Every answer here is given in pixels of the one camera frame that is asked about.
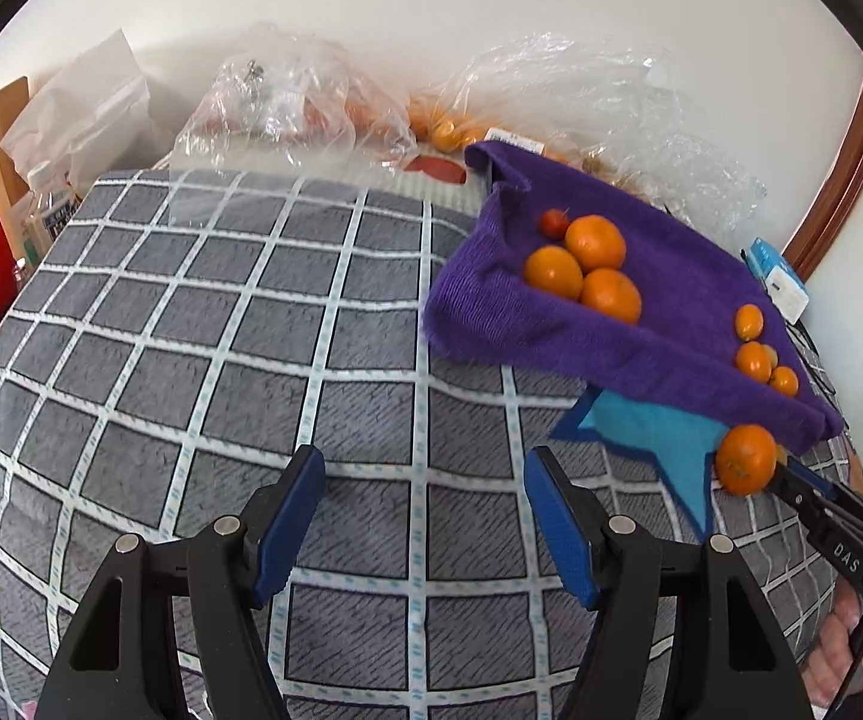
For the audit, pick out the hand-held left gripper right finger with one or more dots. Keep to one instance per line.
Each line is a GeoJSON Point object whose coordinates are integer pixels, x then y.
{"type": "Point", "coordinates": [559, 525]}

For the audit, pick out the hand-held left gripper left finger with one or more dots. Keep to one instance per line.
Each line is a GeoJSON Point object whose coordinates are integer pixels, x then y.
{"type": "Point", "coordinates": [292, 517]}

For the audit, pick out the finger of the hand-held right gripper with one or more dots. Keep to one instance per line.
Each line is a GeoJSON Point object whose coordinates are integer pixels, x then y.
{"type": "Point", "coordinates": [851, 501]}
{"type": "Point", "coordinates": [840, 544]}

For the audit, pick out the large orange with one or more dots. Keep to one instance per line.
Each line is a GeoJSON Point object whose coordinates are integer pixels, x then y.
{"type": "Point", "coordinates": [744, 459]}
{"type": "Point", "coordinates": [753, 361]}
{"type": "Point", "coordinates": [612, 297]}
{"type": "Point", "coordinates": [553, 271]}
{"type": "Point", "coordinates": [594, 240]}

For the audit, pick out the small orange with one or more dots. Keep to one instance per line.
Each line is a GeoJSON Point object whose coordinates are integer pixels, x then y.
{"type": "Point", "coordinates": [783, 382]}

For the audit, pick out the yellow-green round fruit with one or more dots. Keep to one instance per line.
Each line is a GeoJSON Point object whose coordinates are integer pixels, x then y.
{"type": "Point", "coordinates": [774, 353]}

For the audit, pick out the purple towel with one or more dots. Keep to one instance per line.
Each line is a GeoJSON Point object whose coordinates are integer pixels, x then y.
{"type": "Point", "coordinates": [663, 330]}

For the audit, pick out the person's right hand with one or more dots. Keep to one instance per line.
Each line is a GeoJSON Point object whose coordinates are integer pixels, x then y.
{"type": "Point", "coordinates": [840, 652]}

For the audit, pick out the grey checked blanket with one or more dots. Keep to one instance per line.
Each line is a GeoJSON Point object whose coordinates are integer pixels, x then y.
{"type": "Point", "coordinates": [214, 360]}

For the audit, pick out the oval orange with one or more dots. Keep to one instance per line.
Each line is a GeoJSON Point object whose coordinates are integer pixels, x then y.
{"type": "Point", "coordinates": [750, 321]}

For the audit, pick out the white and blue box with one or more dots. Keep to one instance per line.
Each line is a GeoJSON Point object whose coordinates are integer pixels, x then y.
{"type": "Point", "coordinates": [780, 281]}

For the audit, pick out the small red tomato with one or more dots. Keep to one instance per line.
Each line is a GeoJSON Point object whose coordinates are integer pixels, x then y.
{"type": "Point", "coordinates": [553, 223]}

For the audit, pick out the white labelled bottle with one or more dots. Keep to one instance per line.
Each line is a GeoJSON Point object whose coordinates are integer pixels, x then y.
{"type": "Point", "coordinates": [50, 210]}

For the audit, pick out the oranges inside plastic bag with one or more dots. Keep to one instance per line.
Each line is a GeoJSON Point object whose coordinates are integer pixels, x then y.
{"type": "Point", "coordinates": [442, 127]}

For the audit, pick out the clear plastic bag with fruit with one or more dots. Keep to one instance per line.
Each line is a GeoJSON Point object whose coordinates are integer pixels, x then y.
{"type": "Point", "coordinates": [289, 97]}

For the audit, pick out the large clear plastic bag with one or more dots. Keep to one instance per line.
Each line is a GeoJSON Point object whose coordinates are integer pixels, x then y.
{"type": "Point", "coordinates": [611, 90]}

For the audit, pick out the white plastic bag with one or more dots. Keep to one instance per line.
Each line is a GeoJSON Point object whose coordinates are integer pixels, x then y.
{"type": "Point", "coordinates": [79, 112]}

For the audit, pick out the brown wooden door frame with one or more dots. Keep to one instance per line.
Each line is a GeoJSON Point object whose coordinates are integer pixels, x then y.
{"type": "Point", "coordinates": [843, 172]}

